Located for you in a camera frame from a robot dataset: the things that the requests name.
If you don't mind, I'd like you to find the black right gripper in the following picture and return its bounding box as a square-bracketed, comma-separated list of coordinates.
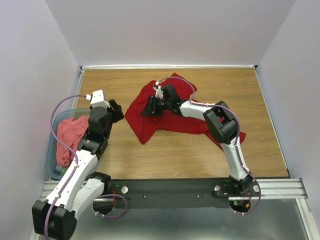
[140, 94, 171, 116]

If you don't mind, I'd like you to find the dark red t-shirt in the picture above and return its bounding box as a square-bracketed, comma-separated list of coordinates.
[124, 72, 247, 151]

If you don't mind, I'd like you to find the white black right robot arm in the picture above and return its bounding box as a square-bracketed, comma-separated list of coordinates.
[141, 82, 261, 196]

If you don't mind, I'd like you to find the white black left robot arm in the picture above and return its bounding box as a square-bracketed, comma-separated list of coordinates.
[31, 99, 124, 240]

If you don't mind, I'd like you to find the pink t-shirt in bin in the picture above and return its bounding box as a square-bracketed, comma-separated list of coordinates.
[56, 115, 89, 167]

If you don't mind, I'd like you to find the clear blue plastic bin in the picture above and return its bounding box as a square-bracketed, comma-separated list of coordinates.
[45, 107, 103, 181]

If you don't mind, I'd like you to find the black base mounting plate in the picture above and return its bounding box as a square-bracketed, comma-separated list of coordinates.
[93, 177, 260, 215]

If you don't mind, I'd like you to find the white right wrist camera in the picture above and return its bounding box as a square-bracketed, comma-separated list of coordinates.
[153, 81, 163, 99]

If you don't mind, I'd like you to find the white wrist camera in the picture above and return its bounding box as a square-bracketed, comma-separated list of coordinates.
[85, 89, 110, 109]
[153, 81, 163, 99]

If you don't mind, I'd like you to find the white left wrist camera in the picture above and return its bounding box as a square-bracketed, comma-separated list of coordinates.
[85, 89, 110, 109]

